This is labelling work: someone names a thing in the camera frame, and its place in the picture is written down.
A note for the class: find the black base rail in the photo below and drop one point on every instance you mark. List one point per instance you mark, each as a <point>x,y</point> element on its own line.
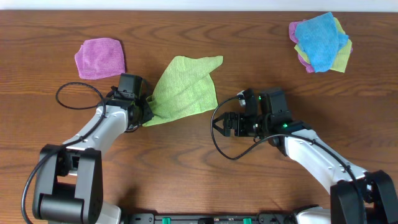
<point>262,218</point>

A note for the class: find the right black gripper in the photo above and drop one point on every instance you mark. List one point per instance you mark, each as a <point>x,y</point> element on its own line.
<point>238,118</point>

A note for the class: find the purple cloth in pile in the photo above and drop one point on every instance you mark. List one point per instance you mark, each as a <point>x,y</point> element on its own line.
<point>293,31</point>

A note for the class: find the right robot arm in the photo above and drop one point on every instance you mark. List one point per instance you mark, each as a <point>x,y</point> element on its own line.
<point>356,195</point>

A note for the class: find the light green cloth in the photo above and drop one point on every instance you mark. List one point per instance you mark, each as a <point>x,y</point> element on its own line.
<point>184,89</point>

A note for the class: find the yellow-green cloth in pile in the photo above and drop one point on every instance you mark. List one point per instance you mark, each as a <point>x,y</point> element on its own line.
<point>342,59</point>

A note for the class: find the blue cloth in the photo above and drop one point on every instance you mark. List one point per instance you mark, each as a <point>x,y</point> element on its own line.
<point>321,43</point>

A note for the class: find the folded purple cloth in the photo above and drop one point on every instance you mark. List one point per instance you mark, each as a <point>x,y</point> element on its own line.
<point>100,58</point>

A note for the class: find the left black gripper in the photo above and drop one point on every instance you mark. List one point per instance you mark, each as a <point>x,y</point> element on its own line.
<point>145,101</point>

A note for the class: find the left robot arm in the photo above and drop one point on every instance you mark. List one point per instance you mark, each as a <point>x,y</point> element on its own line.
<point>69,177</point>

